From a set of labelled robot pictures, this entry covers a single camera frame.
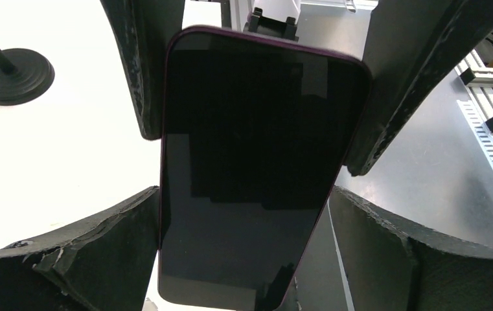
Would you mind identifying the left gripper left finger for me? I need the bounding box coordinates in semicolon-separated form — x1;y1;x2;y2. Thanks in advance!
0;186;159;310

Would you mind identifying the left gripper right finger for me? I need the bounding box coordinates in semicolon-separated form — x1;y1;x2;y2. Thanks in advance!
329;187;493;310

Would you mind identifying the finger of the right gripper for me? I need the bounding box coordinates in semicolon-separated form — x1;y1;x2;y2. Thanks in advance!
345;0;493;176
101;0;185;141

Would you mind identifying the purple smartphone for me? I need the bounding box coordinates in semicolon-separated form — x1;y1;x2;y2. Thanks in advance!
158;25;372;310

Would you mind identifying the black pole phone stand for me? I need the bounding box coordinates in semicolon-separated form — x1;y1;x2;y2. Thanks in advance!
0;48;55;106

